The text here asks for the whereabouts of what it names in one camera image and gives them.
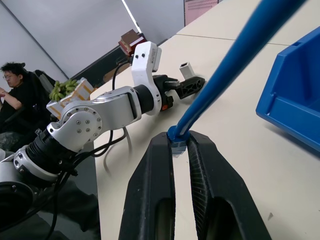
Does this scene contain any black office chair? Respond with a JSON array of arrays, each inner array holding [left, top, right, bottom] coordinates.
[[23, 69, 57, 131]]

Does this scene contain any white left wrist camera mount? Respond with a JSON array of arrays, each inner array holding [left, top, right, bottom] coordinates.
[[130, 41, 163, 117]]

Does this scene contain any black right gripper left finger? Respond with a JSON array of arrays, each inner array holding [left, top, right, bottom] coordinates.
[[118, 132, 176, 240]]

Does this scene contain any person in black shirt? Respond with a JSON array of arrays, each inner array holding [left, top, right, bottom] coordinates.
[[0, 61, 43, 134]]

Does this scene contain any green banana bunch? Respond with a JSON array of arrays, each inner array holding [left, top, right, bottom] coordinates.
[[48, 78, 79, 102]]

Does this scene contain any ceiling light strip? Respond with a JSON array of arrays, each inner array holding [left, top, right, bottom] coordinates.
[[121, 0, 144, 34]]

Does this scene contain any pink perforated panel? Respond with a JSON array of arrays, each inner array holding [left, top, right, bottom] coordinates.
[[184, 0, 222, 27]]

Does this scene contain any stack of books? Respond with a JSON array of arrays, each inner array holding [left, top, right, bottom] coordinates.
[[117, 29, 146, 57]]

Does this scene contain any blue plastic bin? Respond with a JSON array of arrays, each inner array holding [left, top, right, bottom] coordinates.
[[255, 25, 320, 152]]

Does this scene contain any white coupler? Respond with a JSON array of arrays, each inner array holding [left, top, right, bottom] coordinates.
[[178, 62, 195, 80]]

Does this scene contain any blue ethernet cable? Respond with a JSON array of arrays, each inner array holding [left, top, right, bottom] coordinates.
[[166, 0, 309, 159]]

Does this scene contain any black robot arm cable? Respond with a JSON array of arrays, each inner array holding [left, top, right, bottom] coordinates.
[[72, 59, 133, 179]]

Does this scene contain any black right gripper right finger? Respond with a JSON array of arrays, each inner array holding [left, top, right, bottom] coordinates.
[[187, 131, 273, 240]]

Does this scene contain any dark robot torso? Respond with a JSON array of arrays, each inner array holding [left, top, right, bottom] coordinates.
[[0, 181, 35, 232]]

